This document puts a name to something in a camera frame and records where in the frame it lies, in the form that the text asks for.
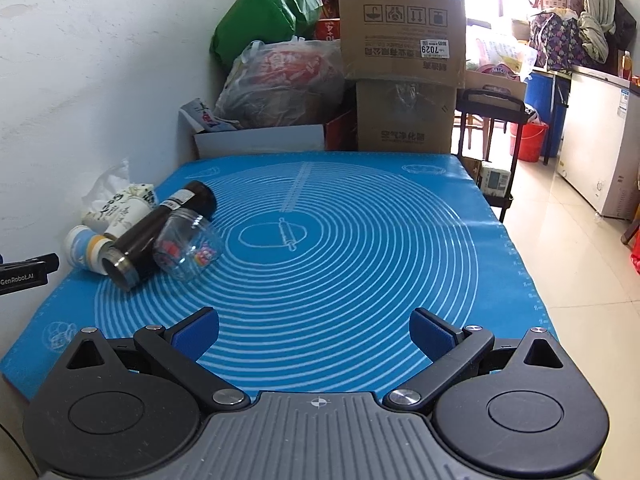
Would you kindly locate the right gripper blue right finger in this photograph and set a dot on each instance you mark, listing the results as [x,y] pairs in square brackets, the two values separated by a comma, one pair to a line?
[455,355]

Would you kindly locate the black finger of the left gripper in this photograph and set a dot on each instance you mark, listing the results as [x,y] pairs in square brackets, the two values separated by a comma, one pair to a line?
[27,274]

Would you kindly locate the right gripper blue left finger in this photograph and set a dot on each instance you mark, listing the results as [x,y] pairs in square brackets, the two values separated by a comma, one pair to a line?
[173,353]

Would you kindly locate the blue yellow paper cup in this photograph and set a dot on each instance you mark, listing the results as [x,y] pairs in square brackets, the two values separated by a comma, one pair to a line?
[84,249]

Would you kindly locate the white printed paper cup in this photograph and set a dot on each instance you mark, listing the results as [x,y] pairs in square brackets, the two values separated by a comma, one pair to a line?
[113,213]

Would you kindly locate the black thermos bottle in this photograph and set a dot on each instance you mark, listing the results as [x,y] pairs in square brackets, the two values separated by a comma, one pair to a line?
[129,261]

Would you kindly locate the clear glass jar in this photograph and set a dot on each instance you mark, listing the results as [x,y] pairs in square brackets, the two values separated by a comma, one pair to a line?
[187,245]

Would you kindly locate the blue silicone baking mat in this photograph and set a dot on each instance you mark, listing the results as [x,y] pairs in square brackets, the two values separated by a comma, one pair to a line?
[325,257]

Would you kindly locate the blood pressure monitor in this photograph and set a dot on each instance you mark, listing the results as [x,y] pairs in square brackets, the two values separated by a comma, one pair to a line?
[493,180]

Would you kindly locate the red plastic bag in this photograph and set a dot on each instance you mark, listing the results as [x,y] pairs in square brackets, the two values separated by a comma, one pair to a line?
[635,255]

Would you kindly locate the red bucket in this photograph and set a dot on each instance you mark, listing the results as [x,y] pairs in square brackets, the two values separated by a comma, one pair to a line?
[532,141]

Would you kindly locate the lower cardboard box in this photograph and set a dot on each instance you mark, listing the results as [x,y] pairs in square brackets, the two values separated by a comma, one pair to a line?
[395,116]

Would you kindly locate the white chest freezer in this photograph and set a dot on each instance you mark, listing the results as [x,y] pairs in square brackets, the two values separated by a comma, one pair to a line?
[599,153]

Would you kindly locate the white open box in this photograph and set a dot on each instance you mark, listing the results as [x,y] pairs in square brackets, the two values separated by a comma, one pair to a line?
[215,137]

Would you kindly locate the black metal cart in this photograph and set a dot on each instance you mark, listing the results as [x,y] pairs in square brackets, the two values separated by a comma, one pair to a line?
[492,106]

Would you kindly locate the blue barrel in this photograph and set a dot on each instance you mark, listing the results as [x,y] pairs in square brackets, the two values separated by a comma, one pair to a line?
[548,95]

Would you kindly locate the clear bag with red contents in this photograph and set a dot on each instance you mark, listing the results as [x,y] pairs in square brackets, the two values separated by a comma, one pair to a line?
[290,83]

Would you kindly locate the purple patterned bag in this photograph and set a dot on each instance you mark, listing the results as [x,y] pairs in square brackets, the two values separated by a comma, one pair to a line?
[557,42]

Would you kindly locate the large upper cardboard box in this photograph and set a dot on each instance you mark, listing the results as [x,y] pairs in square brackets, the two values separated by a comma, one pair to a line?
[404,40]

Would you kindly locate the green plastic bag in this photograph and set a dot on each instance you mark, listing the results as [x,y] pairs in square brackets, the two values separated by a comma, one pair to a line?
[268,21]

